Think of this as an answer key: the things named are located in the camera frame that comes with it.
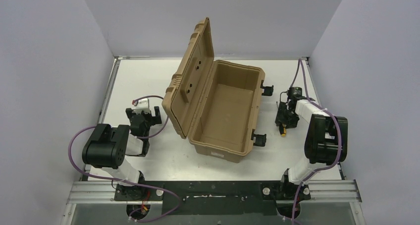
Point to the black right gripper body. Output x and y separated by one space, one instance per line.
288 118

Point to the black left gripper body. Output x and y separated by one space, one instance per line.
144 115

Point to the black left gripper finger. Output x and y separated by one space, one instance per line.
157 118
130 112

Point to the yellow black screwdriver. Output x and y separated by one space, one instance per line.
278 122

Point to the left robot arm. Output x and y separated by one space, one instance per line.
108 146

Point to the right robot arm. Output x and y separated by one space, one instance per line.
326 142

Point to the tan plastic tool box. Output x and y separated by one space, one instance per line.
215 104

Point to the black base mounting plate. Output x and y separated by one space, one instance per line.
222 206

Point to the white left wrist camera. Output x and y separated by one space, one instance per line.
141 105

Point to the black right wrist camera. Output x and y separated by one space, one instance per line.
295 93

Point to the aluminium front rail frame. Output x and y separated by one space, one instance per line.
103 192

